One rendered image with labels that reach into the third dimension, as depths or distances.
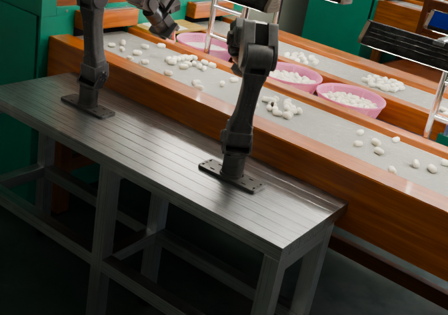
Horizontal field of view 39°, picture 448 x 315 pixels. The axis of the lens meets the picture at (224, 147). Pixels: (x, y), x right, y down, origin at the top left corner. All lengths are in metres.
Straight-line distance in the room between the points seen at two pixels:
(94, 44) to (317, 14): 3.31
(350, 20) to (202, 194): 3.50
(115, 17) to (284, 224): 1.38
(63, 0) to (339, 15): 2.91
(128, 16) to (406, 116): 1.21
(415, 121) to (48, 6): 1.46
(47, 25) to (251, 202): 1.22
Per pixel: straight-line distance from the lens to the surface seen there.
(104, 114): 2.08
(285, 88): 2.35
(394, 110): 2.52
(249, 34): 1.62
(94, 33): 2.03
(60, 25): 2.60
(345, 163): 1.82
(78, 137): 1.92
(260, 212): 1.65
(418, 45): 1.98
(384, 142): 2.13
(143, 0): 2.16
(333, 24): 5.10
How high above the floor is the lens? 1.47
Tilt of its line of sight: 24 degrees down
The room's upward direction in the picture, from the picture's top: 10 degrees clockwise
